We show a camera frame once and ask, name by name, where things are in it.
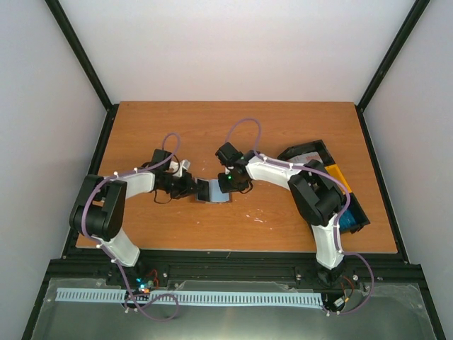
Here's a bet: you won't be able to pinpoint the red white credit card stack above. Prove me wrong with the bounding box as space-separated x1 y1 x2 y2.
287 152 323 164

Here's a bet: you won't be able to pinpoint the black credit card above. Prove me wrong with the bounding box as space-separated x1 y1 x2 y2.
195 178 210 203

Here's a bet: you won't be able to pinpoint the left controller board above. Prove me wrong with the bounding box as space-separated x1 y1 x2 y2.
137 269 159 294

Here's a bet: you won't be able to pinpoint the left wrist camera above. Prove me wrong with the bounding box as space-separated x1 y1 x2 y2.
169 159 190 178

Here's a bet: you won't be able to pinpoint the black aluminium frame rail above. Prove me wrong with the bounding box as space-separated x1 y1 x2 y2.
45 249 424 290

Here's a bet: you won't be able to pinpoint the left black frame post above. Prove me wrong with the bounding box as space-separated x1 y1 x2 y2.
44 0 120 113

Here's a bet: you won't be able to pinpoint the right connector wires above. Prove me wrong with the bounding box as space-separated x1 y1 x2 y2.
332 276 358 309

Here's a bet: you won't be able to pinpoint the black yellow card tray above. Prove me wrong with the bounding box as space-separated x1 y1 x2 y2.
276 140 371 234

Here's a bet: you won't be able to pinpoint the right black frame post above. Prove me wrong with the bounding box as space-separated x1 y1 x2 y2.
356 0 431 111

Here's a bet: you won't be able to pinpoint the light blue cable duct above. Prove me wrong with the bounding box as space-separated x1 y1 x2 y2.
55 288 323 309

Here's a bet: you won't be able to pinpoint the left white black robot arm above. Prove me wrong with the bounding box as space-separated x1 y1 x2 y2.
69 149 200 285

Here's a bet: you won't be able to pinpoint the brown leather card holder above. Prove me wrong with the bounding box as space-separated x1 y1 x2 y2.
204 179 231 203

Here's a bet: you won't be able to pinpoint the metal base plate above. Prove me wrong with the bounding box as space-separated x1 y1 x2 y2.
24 279 444 339

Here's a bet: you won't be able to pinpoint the black frame post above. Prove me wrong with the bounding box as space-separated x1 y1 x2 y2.
356 0 431 111
44 0 120 113

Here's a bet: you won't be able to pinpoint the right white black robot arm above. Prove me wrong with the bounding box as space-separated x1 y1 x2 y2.
215 142 350 287

